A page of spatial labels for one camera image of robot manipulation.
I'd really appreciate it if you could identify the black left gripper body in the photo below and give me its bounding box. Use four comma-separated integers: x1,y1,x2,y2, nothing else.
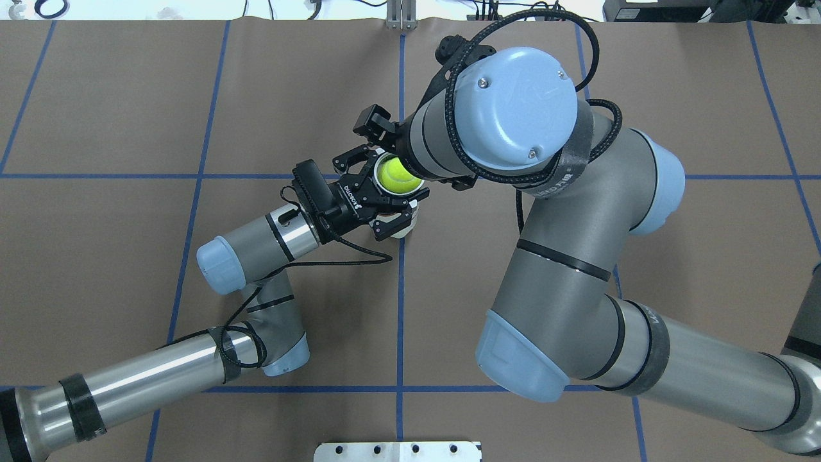
321,175,379,241

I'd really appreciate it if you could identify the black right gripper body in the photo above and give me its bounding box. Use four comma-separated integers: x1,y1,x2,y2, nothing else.
385,118,417,169

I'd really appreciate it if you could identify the white tennis ball can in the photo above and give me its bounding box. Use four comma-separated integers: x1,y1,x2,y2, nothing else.
371,150,427,239

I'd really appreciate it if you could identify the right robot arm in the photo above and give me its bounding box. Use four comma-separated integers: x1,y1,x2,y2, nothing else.
387,44,819,457

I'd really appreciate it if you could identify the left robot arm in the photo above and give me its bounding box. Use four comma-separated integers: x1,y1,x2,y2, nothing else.
2,156,284,461

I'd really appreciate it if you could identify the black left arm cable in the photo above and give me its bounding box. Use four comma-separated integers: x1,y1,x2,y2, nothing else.
218,185,393,368

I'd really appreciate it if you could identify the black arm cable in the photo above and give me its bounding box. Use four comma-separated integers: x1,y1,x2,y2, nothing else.
444,8,624,235
218,185,393,368

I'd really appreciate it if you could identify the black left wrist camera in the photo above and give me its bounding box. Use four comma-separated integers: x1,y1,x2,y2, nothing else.
292,160,339,230

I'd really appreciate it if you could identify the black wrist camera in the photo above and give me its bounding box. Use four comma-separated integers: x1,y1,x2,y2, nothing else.
417,35,496,108
292,160,339,230

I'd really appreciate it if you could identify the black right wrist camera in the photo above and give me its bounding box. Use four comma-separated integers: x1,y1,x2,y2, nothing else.
417,35,496,108

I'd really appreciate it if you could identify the aluminium frame post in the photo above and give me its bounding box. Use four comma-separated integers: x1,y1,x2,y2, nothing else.
386,0,418,31

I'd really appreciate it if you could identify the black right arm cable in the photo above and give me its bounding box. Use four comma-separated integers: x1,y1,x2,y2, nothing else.
444,8,624,235

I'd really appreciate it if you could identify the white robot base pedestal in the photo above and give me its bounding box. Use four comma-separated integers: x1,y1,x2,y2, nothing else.
313,441,484,461

